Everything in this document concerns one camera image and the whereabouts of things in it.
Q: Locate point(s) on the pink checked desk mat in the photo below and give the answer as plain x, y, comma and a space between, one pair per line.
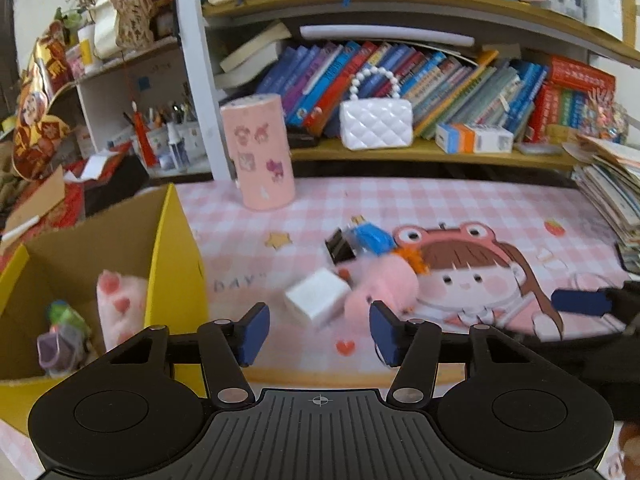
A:
500, 205

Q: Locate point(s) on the green plastic toy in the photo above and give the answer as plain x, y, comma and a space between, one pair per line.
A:
65, 335

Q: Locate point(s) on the red and gold decoration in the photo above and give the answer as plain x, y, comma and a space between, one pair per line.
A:
42, 110

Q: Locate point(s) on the stack of paper booklets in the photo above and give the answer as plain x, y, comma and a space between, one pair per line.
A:
605, 185

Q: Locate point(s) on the white quilted purse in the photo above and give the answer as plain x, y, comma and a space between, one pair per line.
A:
375, 122

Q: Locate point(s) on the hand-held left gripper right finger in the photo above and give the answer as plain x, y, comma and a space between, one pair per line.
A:
385, 332

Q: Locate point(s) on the pink spotted plush toy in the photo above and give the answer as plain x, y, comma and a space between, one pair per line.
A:
122, 310

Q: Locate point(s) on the clear spray bottle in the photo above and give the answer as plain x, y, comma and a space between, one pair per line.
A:
178, 147

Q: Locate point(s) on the cream ribbon ornament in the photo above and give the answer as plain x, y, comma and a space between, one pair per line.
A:
104, 25

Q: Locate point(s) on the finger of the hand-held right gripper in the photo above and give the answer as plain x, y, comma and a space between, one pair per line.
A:
580, 301

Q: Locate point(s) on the pen holder with pens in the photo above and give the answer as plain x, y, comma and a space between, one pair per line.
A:
167, 132

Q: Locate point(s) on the yellow cardboard box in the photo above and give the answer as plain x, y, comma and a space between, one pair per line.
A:
175, 280

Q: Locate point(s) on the woven wooden ornament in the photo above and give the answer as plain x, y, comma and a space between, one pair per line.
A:
132, 15

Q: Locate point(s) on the blue small toy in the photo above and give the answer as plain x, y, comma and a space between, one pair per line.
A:
372, 237

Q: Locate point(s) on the row of red books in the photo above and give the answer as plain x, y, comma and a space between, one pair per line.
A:
570, 100

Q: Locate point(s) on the white paper roll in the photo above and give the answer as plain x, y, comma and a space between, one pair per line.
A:
390, 35

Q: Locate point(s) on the black binder clip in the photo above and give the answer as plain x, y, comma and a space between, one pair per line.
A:
340, 246

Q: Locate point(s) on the red tassel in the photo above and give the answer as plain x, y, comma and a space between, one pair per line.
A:
145, 135

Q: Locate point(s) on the white plastic bottle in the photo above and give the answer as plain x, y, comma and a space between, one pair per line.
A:
86, 52

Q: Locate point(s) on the white cubby shelf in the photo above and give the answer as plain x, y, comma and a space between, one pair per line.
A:
110, 90

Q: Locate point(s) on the row of blue books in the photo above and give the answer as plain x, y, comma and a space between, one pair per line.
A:
440, 85

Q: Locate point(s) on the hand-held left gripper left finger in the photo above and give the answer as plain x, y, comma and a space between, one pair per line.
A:
252, 332

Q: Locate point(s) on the orange and white box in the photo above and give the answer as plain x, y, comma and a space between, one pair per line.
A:
475, 137

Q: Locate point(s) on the black box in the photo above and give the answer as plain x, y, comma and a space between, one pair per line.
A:
115, 185

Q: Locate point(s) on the white cube box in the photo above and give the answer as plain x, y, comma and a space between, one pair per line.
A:
317, 297

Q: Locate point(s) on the wooden bookshelf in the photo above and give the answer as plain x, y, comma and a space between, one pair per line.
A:
400, 15

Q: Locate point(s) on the pink round plush toy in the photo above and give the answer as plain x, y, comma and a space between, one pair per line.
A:
385, 282

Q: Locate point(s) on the pink cylinder container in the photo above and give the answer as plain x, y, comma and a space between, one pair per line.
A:
260, 155

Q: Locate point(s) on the stack of lying books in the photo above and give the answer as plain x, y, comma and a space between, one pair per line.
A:
255, 57

